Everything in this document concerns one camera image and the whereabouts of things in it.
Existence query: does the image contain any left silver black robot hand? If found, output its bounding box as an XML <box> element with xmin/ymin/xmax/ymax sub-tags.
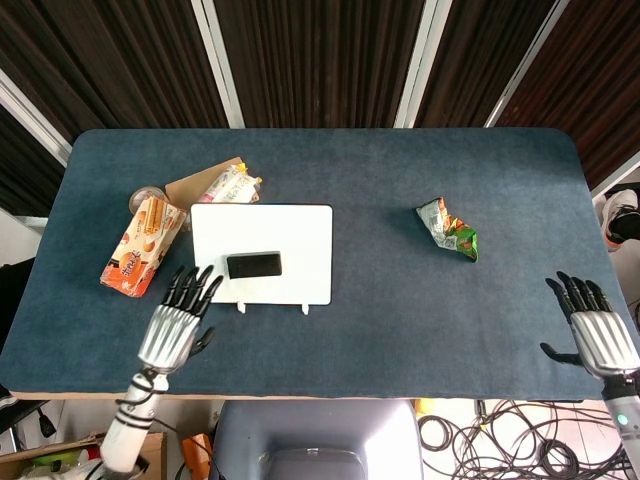
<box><xmin>137</xmin><ymin>264</ymin><xmax>225</xmax><ymax>374</ymax></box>

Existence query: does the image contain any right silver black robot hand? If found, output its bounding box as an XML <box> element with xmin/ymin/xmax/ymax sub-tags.
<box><xmin>539</xmin><ymin>270</ymin><xmax>640</xmax><ymax>379</ymax></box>

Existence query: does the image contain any black rectangular eraser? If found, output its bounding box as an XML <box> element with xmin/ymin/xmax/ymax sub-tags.
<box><xmin>225</xmin><ymin>251</ymin><xmax>283</xmax><ymax>280</ymax></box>

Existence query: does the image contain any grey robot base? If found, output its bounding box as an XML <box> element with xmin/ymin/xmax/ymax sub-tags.
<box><xmin>209</xmin><ymin>398</ymin><xmax>425</xmax><ymax>480</ymax></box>

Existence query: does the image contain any white whiteboard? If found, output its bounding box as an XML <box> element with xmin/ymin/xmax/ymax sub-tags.
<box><xmin>190</xmin><ymin>203</ymin><xmax>334</xmax><ymax>307</ymax></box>

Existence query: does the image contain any orange biscuit box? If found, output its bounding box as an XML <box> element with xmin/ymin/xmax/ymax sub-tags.
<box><xmin>99</xmin><ymin>195</ymin><xmax>188</xmax><ymax>299</ymax></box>

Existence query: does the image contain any white black sneaker orange sole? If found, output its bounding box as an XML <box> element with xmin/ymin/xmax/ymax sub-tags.
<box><xmin>599</xmin><ymin>188</ymin><xmax>640</xmax><ymax>252</ymax></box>

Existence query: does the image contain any brown cardboard box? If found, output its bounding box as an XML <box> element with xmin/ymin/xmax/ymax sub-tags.
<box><xmin>0</xmin><ymin>432</ymin><xmax>169</xmax><ymax>480</ymax></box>

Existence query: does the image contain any orange plastic bag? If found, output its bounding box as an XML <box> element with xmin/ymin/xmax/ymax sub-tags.
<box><xmin>180</xmin><ymin>433</ymin><xmax>214</xmax><ymax>480</ymax></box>

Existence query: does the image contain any brown cardboard piece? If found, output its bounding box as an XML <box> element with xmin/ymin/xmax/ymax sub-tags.
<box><xmin>164</xmin><ymin>156</ymin><xmax>247</xmax><ymax>205</ymax></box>

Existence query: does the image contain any black chair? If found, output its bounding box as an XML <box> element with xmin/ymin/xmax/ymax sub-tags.
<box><xmin>0</xmin><ymin>257</ymin><xmax>36</xmax><ymax>351</ymax></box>

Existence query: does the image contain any white wafer snack packet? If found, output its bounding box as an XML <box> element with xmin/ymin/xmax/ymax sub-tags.
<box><xmin>197</xmin><ymin>163</ymin><xmax>264</xmax><ymax>205</ymax></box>

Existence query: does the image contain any crumpled green snack bag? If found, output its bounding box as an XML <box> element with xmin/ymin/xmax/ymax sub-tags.
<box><xmin>415</xmin><ymin>196</ymin><xmax>480</xmax><ymax>263</ymax></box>

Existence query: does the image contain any blue felt table mat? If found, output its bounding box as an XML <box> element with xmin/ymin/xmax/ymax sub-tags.
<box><xmin>0</xmin><ymin>127</ymin><xmax>640</xmax><ymax>401</ymax></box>

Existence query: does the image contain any dark brown curtain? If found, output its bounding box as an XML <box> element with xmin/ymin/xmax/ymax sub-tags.
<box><xmin>0</xmin><ymin>0</ymin><xmax>640</xmax><ymax>216</ymax></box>

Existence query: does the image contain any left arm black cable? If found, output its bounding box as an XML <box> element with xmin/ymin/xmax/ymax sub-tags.
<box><xmin>115</xmin><ymin>367</ymin><xmax>161</xmax><ymax>426</ymax></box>

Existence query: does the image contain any black floor cable tangle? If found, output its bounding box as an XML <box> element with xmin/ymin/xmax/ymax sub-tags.
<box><xmin>417</xmin><ymin>398</ymin><xmax>640</xmax><ymax>480</ymax></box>

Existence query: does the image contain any white frame post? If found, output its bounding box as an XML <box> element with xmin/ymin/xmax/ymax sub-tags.
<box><xmin>190</xmin><ymin>0</ymin><xmax>246</xmax><ymax>129</ymax></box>
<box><xmin>483</xmin><ymin>0</ymin><xmax>571</xmax><ymax>129</ymax></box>
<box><xmin>591</xmin><ymin>149</ymin><xmax>640</xmax><ymax>199</ymax></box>
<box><xmin>393</xmin><ymin>0</ymin><xmax>441</xmax><ymax>129</ymax></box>
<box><xmin>0</xmin><ymin>67</ymin><xmax>73</xmax><ymax>166</ymax></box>

